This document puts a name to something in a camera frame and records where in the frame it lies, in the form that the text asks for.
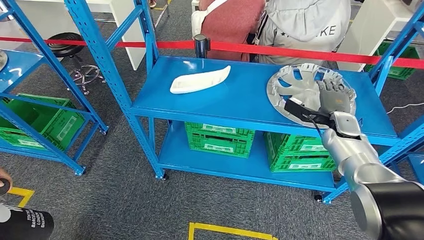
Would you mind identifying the white cabinet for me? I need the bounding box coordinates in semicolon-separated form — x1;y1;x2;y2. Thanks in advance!
337;0;415;72
16;0;147;71

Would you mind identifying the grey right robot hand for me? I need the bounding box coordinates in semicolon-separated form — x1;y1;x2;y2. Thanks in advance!
316;77;356;116

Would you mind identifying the white floor cable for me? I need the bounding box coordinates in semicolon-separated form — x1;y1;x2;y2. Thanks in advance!
385;101;424;116

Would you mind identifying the person's hand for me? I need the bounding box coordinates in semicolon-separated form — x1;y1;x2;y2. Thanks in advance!
0;167;14;187

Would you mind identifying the black swivel stool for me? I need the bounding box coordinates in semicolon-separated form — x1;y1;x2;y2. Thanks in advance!
47;32;107;95

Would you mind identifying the green plastic crate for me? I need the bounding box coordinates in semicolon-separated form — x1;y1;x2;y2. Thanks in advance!
184;121;256;159
363;41;421;81
0;93;85;152
263;131;337;173

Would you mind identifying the red barrier belt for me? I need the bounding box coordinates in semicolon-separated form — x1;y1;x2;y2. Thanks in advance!
0;36;424;70

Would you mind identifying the yellow floor tape square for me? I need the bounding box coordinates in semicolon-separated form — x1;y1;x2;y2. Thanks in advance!
7;187;36;209
188;222;279;240

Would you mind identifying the black round controller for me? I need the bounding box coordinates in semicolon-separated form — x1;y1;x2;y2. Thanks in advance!
0;178;11;197

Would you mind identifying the person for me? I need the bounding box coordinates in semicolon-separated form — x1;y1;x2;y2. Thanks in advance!
191;0;266;63
255;0;352;66
0;167;55;240

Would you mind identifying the white plastic trim part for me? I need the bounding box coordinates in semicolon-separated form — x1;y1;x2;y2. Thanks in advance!
169;65;232;95

